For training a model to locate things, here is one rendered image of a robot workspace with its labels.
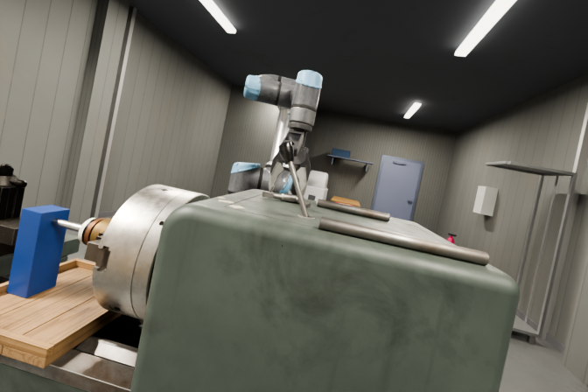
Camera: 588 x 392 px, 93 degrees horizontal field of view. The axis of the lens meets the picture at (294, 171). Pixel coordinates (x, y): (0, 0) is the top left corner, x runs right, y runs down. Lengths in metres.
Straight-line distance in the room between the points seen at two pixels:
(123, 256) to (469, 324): 0.62
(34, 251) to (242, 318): 0.63
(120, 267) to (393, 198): 7.96
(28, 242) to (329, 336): 0.79
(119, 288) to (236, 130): 6.98
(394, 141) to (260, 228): 8.07
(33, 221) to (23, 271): 0.13
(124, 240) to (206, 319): 0.25
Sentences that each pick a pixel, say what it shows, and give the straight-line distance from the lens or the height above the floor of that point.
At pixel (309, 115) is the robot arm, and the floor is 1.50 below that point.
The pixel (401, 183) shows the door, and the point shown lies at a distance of 8.38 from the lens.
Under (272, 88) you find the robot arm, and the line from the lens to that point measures 0.90.
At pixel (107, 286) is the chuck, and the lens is 0.72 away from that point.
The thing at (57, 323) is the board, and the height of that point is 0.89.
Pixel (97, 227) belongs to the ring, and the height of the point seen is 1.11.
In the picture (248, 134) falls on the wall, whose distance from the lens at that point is 7.40.
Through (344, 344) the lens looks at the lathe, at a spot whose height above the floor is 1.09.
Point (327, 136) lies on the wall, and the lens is 8.46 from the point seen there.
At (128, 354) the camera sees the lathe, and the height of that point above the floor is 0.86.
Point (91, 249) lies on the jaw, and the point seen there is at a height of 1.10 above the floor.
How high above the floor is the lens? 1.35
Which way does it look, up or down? 1 degrees down
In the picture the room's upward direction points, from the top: 11 degrees clockwise
